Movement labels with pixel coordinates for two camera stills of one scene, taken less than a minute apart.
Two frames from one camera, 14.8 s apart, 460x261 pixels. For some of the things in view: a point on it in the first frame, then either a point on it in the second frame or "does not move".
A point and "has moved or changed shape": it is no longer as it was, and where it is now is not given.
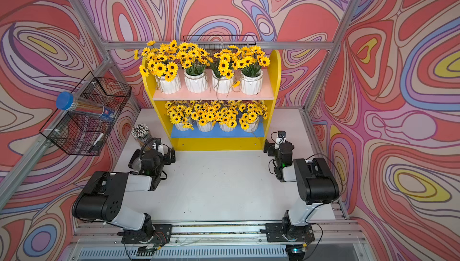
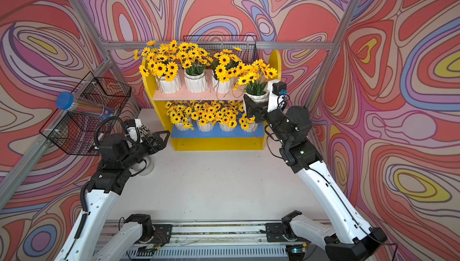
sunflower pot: [252, 73] has moved or changed shape
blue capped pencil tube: [66, 101] does not move
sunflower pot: [250, 118] does not move
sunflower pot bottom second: [204, 115] does not move
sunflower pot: [180, 112] does not move
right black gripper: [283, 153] -> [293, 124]
